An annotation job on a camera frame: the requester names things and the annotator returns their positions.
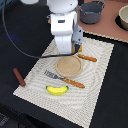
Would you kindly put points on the round wooden plate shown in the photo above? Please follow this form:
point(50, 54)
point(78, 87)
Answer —
point(69, 66)

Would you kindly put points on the beige woven placemat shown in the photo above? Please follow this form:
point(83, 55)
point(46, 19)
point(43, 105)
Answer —
point(75, 107)

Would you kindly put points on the brown toy sausage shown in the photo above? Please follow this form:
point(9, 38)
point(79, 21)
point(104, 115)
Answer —
point(19, 77)

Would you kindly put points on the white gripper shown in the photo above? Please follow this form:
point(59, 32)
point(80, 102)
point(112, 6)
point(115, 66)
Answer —
point(67, 33)

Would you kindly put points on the knife with orange handle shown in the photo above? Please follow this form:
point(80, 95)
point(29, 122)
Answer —
point(87, 58)

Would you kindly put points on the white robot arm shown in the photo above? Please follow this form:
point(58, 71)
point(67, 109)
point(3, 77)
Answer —
point(57, 6)

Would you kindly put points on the yellow toy banana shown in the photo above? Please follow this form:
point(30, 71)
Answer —
point(57, 91)

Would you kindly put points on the brown wooden board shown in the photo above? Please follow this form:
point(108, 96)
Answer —
point(107, 26)

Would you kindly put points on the fork with orange handle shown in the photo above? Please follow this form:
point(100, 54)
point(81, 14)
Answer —
point(54, 76)

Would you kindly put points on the beige bowl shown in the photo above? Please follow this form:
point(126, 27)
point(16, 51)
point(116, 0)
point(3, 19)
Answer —
point(123, 14)

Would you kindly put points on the large grey pot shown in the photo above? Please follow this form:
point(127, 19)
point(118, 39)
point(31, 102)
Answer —
point(90, 12)

